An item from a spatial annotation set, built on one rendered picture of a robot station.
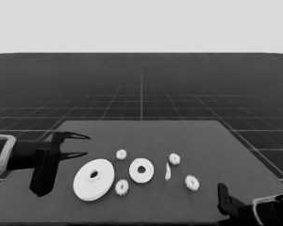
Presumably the large thick white disc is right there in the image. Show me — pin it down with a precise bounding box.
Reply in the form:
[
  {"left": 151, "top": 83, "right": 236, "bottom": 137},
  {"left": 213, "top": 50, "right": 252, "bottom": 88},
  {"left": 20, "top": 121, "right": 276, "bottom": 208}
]
[{"left": 73, "top": 158, "right": 116, "bottom": 202}]

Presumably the white round carrier with pins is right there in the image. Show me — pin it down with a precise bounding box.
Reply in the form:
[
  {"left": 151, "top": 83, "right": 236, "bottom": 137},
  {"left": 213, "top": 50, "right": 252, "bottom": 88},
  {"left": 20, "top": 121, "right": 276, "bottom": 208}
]
[{"left": 128, "top": 157, "right": 155, "bottom": 184}]

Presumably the small white T-shaped piece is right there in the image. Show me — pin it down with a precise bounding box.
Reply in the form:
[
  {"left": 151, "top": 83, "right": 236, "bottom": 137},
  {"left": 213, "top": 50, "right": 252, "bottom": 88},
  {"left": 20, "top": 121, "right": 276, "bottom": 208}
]
[{"left": 164, "top": 162, "right": 172, "bottom": 182}]

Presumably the small white toothed gear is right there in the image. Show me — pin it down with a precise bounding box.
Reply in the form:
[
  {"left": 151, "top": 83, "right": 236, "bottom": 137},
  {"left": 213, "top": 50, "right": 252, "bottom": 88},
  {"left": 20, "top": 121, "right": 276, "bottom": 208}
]
[
  {"left": 115, "top": 149, "right": 128, "bottom": 161},
  {"left": 168, "top": 153, "right": 181, "bottom": 167},
  {"left": 184, "top": 174, "right": 201, "bottom": 192},
  {"left": 114, "top": 178, "right": 130, "bottom": 197}
]

